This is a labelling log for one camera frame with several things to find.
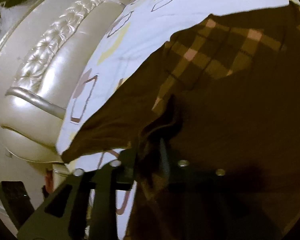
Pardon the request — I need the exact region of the framed wall picture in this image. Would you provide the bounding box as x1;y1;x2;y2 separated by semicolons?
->
0;0;46;54

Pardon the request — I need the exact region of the brown plaid garment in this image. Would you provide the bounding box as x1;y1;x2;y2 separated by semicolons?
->
61;1;300;240

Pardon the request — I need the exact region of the black box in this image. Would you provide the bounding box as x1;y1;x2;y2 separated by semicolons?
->
0;181;35;230

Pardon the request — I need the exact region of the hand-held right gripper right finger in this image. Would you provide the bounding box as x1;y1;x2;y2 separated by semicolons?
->
160;137;283;240

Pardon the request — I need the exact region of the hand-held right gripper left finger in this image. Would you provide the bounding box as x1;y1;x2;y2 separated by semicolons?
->
17;149;140;240

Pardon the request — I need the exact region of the cream bed frame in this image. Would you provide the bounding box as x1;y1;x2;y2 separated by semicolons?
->
50;161;75;188

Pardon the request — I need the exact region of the patterned white bed sheet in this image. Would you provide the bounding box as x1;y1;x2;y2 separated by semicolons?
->
55;0;294;233

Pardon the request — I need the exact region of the cream tufted headboard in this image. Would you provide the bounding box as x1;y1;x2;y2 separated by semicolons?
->
0;0;133;163

